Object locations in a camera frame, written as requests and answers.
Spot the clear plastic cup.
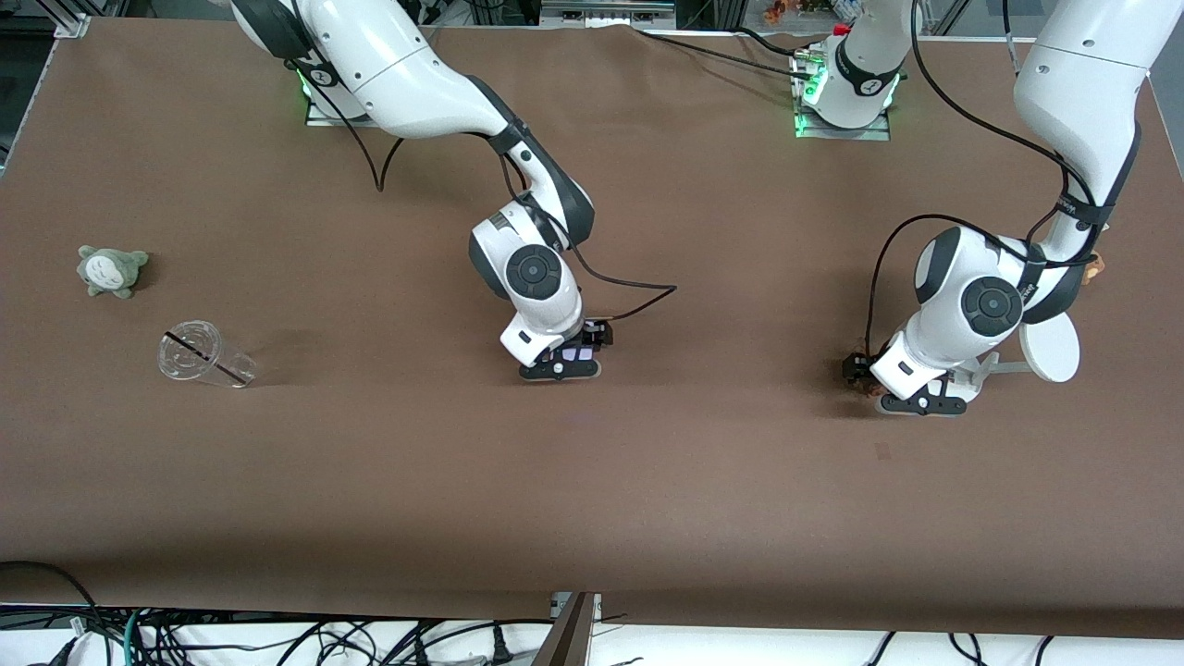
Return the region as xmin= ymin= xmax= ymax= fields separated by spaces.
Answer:
xmin=157 ymin=320 xmax=263 ymax=389

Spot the short black table cable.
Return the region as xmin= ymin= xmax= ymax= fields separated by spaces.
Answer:
xmin=735 ymin=26 xmax=826 ymax=55

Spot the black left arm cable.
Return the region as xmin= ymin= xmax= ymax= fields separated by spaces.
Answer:
xmin=865 ymin=0 xmax=1111 ymax=357

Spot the black drinking straw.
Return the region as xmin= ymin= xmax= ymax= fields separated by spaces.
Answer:
xmin=164 ymin=330 xmax=252 ymax=384

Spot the aluminium frame post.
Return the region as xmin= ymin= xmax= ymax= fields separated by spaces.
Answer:
xmin=532 ymin=592 xmax=603 ymax=666

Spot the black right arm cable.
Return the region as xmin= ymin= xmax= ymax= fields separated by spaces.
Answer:
xmin=287 ymin=60 xmax=678 ymax=325

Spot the white round desk mirror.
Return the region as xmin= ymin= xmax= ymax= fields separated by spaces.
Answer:
xmin=934 ymin=310 xmax=1081 ymax=413

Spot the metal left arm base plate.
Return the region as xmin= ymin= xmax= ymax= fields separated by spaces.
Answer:
xmin=793 ymin=51 xmax=892 ymax=142

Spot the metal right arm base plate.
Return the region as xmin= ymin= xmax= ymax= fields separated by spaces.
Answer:
xmin=305 ymin=88 xmax=380 ymax=128

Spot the brown table cover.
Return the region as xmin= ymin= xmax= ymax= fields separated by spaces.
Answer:
xmin=0 ymin=17 xmax=1184 ymax=639

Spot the aluminium frame rail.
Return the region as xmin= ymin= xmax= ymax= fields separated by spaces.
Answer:
xmin=541 ymin=0 xmax=678 ymax=27

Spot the long black table cable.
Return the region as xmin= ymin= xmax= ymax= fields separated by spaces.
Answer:
xmin=634 ymin=28 xmax=817 ymax=77

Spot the grey green plush toy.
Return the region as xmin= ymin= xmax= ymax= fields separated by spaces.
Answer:
xmin=77 ymin=246 xmax=150 ymax=299

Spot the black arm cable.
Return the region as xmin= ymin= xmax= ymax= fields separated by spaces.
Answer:
xmin=865 ymin=0 xmax=1111 ymax=357
xmin=287 ymin=60 xmax=678 ymax=325

